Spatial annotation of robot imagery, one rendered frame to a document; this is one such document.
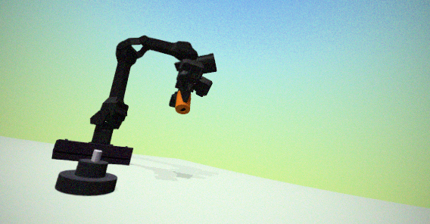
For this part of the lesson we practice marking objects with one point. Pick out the black round pedestal with silver shaft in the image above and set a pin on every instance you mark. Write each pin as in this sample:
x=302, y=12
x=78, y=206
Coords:
x=88, y=179

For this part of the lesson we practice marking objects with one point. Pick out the orange knob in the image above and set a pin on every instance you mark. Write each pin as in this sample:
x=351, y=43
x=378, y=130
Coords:
x=182, y=107

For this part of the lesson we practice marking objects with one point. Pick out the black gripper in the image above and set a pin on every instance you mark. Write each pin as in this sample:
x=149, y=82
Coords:
x=187, y=79

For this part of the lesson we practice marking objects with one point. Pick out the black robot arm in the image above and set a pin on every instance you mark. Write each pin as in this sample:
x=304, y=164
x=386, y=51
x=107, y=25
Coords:
x=113, y=110

